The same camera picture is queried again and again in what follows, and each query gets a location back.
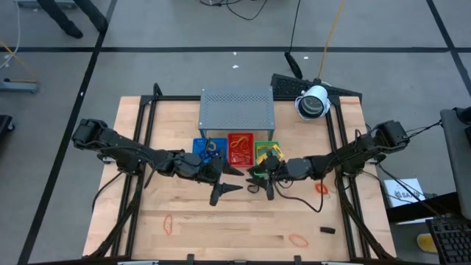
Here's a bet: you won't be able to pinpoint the grey perforated metal shelf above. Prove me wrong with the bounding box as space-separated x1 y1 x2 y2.
198 87 276 141

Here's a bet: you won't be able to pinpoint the orange floor cable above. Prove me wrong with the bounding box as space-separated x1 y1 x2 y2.
0 40 40 84

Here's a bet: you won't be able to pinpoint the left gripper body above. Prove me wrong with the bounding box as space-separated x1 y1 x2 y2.
170 151 227 184

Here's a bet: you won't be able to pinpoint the yellow hanging cable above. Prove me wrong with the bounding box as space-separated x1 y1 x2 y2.
316 0 346 81

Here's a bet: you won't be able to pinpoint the yellow round object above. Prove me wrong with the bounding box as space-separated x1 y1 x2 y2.
417 233 439 255

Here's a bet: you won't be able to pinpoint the long red rubber band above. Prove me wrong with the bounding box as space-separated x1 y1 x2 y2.
233 153 253 166

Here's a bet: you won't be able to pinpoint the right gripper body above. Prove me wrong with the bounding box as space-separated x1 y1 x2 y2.
272 158 294 183

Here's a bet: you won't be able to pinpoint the blue plastic basket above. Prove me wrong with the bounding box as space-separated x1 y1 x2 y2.
192 138 229 165

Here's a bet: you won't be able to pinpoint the thin orange rubber band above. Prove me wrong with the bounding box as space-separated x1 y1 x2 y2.
163 213 174 236
288 233 309 248

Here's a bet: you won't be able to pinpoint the white cardboard box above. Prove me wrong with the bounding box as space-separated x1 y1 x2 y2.
382 178 428 209

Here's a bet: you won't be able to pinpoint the black floor cables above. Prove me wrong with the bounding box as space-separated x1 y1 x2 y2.
198 0 272 21

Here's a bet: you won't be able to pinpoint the black floor object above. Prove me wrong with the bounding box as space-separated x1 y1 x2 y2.
0 114 15 135

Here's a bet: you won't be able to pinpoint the white dome camera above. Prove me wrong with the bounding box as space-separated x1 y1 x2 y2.
294 84 331 121

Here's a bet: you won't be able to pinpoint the blue coil wristband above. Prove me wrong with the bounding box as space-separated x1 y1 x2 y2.
200 151 218 165

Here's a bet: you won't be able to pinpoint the yellow green Crayola crayon box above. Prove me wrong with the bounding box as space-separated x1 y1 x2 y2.
257 145 285 166

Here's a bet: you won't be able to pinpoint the black mesh panel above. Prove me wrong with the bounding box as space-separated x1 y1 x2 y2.
266 73 364 101

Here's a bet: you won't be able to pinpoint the black computer keyboard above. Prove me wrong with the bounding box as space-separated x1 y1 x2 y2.
425 216 471 265

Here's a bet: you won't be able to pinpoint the green plastic basket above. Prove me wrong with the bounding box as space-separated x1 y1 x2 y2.
253 141 283 177

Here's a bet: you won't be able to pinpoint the black aluminium table frame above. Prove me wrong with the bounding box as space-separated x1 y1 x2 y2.
83 82 397 261

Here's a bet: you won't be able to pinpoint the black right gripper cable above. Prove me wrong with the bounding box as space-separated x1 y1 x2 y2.
274 176 325 213

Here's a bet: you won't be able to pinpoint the black hanging cable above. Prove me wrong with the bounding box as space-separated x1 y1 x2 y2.
283 0 305 80

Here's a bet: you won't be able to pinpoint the person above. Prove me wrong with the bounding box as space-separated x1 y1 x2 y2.
36 0 110 40

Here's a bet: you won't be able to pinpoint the red plastic basket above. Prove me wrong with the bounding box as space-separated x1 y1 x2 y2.
227 132 255 169

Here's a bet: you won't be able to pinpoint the white floor cable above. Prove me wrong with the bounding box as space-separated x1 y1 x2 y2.
0 0 21 71

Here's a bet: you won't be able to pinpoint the black left arm base cable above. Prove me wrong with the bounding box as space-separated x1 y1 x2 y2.
91 171 124 214

